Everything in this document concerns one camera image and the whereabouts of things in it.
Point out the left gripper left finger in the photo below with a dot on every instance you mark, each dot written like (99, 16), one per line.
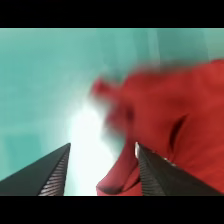
(42, 178)

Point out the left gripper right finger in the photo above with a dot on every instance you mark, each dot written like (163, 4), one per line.
(166, 180)

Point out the red T-shirt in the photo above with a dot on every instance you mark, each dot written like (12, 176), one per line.
(186, 110)

